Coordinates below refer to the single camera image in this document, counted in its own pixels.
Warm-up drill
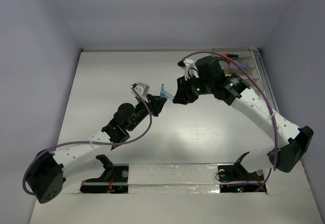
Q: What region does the orange black highlighter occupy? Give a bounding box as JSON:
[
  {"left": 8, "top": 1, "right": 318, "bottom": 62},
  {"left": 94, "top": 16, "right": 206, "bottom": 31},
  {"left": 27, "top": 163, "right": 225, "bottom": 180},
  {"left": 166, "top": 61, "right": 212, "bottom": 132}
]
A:
[{"left": 224, "top": 53, "right": 239, "bottom": 58}]

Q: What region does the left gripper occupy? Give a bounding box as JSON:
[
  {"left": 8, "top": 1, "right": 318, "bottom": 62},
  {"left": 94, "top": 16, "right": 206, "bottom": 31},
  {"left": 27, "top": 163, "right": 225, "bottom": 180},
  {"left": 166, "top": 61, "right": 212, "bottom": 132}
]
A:
[{"left": 126, "top": 93, "right": 166, "bottom": 132}]

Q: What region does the blue translucent highlighter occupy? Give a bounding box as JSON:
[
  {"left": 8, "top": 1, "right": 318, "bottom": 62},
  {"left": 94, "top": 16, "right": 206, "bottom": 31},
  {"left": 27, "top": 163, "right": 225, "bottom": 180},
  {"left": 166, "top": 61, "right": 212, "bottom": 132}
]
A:
[{"left": 160, "top": 84, "right": 174, "bottom": 101}]

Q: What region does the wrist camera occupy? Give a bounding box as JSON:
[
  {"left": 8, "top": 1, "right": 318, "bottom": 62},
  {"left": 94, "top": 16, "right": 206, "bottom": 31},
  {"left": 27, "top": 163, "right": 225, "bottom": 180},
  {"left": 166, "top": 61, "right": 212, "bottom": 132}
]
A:
[
  {"left": 177, "top": 58, "right": 199, "bottom": 81},
  {"left": 130, "top": 82, "right": 149, "bottom": 98}
]

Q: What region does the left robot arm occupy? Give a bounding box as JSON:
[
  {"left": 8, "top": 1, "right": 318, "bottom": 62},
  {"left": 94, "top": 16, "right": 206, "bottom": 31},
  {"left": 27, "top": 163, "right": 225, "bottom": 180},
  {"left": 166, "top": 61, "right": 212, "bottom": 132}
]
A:
[{"left": 22, "top": 94, "right": 167, "bottom": 204}]

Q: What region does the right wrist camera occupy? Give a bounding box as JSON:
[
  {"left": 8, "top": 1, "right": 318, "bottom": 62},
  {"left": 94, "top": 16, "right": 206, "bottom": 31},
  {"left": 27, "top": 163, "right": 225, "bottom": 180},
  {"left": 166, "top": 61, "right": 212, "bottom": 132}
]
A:
[{"left": 177, "top": 58, "right": 199, "bottom": 81}]

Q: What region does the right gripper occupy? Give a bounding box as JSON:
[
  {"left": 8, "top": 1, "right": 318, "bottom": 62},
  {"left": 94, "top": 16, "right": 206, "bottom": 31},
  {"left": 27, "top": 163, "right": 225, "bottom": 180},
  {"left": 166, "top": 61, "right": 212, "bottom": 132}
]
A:
[{"left": 173, "top": 73, "right": 214, "bottom": 104}]

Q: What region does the paperclip jar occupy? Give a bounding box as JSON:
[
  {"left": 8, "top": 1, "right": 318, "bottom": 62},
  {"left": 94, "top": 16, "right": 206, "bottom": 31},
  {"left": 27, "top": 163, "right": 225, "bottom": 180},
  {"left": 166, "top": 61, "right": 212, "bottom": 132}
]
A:
[
  {"left": 229, "top": 60, "right": 241, "bottom": 69},
  {"left": 241, "top": 60, "right": 251, "bottom": 68},
  {"left": 219, "top": 61, "right": 229, "bottom": 70}
]

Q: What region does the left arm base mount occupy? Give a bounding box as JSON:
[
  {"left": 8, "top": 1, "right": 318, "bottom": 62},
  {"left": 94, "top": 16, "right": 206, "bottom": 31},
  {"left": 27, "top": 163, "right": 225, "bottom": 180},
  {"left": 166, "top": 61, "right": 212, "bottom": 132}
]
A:
[{"left": 80, "top": 154, "right": 129, "bottom": 194}]

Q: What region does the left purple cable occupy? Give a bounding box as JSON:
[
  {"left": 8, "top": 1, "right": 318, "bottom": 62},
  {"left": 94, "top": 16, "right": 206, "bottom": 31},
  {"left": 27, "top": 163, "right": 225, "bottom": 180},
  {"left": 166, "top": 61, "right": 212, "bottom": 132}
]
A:
[{"left": 22, "top": 89, "right": 153, "bottom": 196}]

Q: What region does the clear acrylic drawer organizer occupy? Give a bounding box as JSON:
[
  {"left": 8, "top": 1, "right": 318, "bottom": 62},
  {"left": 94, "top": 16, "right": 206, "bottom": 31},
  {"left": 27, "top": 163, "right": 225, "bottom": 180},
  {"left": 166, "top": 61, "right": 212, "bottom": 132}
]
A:
[{"left": 212, "top": 48, "right": 265, "bottom": 95}]

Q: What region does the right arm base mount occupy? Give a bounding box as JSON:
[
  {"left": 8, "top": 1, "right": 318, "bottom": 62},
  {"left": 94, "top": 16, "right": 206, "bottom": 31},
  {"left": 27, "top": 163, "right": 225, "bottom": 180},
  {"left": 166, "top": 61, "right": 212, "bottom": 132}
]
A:
[{"left": 215, "top": 152, "right": 267, "bottom": 193}]

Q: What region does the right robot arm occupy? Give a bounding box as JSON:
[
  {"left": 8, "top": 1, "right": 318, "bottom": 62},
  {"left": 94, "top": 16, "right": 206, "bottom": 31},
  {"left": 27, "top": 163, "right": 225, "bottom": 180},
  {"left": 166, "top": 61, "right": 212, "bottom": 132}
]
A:
[{"left": 173, "top": 56, "right": 314, "bottom": 179}]

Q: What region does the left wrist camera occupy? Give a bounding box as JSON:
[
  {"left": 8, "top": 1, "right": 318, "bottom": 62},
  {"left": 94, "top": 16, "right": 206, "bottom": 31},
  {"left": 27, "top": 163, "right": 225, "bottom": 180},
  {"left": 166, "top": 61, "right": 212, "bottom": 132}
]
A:
[{"left": 130, "top": 82, "right": 149, "bottom": 98}]

